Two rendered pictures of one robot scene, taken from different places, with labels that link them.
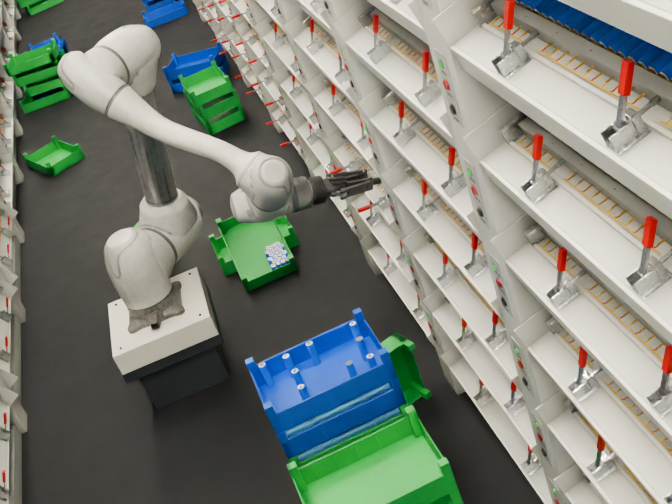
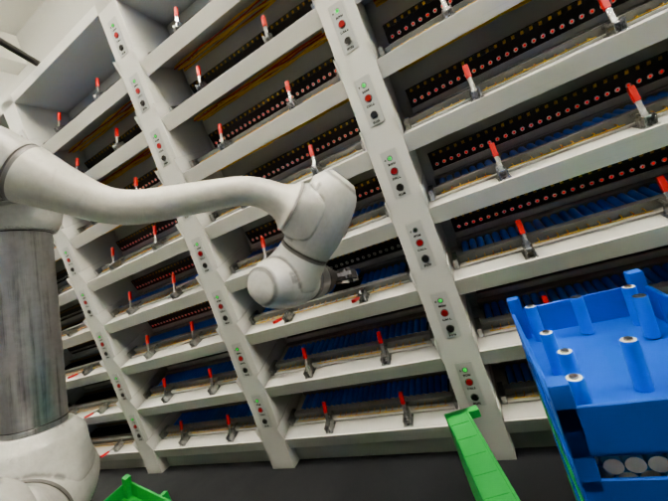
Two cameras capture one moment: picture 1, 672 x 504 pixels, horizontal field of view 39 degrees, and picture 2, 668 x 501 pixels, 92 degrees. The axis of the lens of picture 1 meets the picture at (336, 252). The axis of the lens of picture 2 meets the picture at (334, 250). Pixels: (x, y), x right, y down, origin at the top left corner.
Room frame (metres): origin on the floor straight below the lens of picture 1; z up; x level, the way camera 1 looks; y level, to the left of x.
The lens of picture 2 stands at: (1.77, 0.65, 0.70)
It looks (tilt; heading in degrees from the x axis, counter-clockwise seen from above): 2 degrees down; 300
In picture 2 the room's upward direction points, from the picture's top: 20 degrees counter-clockwise
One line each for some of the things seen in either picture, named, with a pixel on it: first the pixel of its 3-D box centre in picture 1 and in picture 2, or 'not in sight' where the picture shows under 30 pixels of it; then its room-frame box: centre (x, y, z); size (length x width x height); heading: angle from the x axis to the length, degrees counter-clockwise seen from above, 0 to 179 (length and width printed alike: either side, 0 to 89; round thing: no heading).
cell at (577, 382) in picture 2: (266, 374); (583, 403); (1.77, 0.26, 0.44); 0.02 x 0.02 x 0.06
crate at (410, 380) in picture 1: (372, 395); (499, 497); (1.96, 0.04, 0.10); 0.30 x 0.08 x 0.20; 114
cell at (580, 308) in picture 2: (363, 349); (582, 314); (1.73, 0.02, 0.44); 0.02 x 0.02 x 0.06
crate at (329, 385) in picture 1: (319, 368); (611, 341); (1.72, 0.13, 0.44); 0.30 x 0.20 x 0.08; 97
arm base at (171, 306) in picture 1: (152, 304); not in sight; (2.48, 0.59, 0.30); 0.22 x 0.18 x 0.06; 2
